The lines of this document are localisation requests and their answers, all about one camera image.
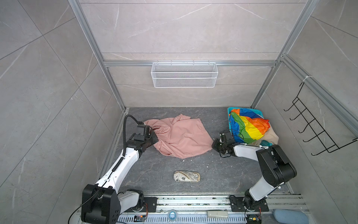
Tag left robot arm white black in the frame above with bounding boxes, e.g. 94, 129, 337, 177
81, 124, 158, 224

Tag pink shorts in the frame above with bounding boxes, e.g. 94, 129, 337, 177
144, 114, 213, 159

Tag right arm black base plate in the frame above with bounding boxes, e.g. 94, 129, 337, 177
228, 195, 269, 212

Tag black wire hook rack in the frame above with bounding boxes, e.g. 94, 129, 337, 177
283, 82, 358, 156

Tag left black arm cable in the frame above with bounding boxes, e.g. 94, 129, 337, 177
122, 114, 140, 157

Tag blue tape roll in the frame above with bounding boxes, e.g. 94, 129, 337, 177
167, 210, 178, 222

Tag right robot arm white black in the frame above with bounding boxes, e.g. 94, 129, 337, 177
212, 130, 297, 211

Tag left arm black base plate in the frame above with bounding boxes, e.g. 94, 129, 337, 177
125, 197, 158, 212

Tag small green circuit board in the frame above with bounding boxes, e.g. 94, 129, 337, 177
133, 215, 147, 222

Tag rainbow striped shorts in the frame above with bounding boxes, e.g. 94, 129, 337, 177
228, 108, 271, 144

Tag right small circuit board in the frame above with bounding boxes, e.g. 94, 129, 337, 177
245, 215, 262, 224

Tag white remote box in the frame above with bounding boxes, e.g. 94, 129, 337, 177
208, 210, 228, 219

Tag aluminium mounting rail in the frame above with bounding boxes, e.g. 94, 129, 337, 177
116, 194, 310, 224

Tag blue grey cushion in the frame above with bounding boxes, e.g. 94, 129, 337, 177
273, 209, 309, 224

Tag beige shorts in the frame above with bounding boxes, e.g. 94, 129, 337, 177
248, 127, 279, 147

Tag white wire mesh shelf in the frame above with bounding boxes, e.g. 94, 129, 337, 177
151, 62, 219, 88

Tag teal plastic basket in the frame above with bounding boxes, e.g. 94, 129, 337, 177
227, 106, 273, 147

